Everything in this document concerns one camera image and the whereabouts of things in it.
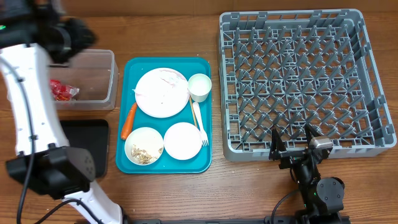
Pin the black food waste tray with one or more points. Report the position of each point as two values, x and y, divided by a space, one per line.
93 135

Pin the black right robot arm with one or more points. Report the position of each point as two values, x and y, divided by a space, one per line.
322 198

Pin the pink small bowl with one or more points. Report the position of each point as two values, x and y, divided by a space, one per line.
182 141

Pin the large white plate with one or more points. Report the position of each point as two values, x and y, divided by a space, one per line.
162 92

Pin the grey dishwasher rack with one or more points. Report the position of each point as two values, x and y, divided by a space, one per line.
285 69

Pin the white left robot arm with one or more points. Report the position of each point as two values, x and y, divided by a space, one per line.
33 35

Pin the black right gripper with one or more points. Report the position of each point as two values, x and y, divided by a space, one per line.
290 157

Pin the white plastic fork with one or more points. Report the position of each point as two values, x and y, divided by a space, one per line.
204 137

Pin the wooden chopstick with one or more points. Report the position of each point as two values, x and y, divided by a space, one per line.
193 113

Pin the red snack wrapper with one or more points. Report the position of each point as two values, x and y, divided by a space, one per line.
63 92

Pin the clear plastic bin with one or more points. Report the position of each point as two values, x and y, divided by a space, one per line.
95 73

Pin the teal plastic tray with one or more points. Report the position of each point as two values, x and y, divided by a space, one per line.
134 70

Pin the orange carrot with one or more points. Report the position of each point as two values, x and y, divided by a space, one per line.
127 127

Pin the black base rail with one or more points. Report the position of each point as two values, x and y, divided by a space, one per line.
266 220

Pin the white plastic cup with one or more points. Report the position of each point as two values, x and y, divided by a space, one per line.
199 86

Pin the white bowl with food scraps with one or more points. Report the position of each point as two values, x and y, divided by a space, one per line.
144 146

